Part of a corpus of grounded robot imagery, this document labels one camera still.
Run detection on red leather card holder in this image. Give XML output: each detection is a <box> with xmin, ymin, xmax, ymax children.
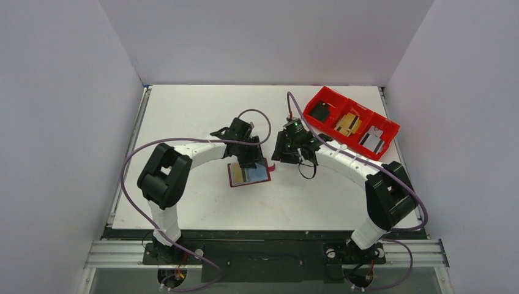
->
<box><xmin>227</xmin><ymin>159</ymin><xmax>276</xmax><ymax>187</ymax></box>

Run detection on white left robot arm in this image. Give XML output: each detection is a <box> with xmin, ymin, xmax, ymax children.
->
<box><xmin>137</xmin><ymin>118</ymin><xmax>269</xmax><ymax>249</ymax></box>

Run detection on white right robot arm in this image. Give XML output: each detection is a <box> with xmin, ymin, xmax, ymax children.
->
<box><xmin>271</xmin><ymin>118</ymin><xmax>417</xmax><ymax>250</ymax></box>

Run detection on black cards in bin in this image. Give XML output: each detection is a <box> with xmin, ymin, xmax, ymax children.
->
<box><xmin>309</xmin><ymin>101</ymin><xmax>330</xmax><ymax>123</ymax></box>

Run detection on gold cards in bin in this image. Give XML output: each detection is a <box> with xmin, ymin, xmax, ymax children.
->
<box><xmin>335</xmin><ymin>113</ymin><xmax>362</xmax><ymax>137</ymax></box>

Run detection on silver cards in bin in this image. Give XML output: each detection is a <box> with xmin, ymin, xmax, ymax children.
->
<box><xmin>359</xmin><ymin>126</ymin><xmax>385</xmax><ymax>154</ymax></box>

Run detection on red three-compartment bin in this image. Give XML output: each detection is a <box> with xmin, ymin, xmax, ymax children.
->
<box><xmin>303</xmin><ymin>86</ymin><xmax>400</xmax><ymax>160</ymax></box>

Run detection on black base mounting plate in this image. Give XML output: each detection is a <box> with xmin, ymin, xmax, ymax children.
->
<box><xmin>101</xmin><ymin>229</ymin><xmax>427</xmax><ymax>284</ymax></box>

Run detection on aluminium front rail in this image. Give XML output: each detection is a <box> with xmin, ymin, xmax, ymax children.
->
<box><xmin>84</xmin><ymin>239</ymin><xmax>449</xmax><ymax>269</ymax></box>

